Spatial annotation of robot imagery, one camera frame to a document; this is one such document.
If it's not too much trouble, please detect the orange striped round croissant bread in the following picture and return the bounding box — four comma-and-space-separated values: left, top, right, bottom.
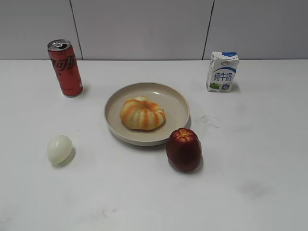
120, 96, 166, 130

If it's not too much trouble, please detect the beige round plate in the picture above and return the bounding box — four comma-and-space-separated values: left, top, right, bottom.
104, 82, 190, 146

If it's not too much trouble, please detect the dark red apple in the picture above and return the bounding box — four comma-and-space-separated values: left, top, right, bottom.
166, 128, 202, 172

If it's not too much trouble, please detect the white blue milk carton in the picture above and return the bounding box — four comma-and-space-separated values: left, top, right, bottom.
206, 51, 239, 92

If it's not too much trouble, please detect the white egg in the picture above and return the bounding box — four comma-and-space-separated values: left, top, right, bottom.
47, 135, 73, 165

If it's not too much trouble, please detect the red cola can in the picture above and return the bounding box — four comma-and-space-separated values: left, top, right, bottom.
47, 39, 83, 97

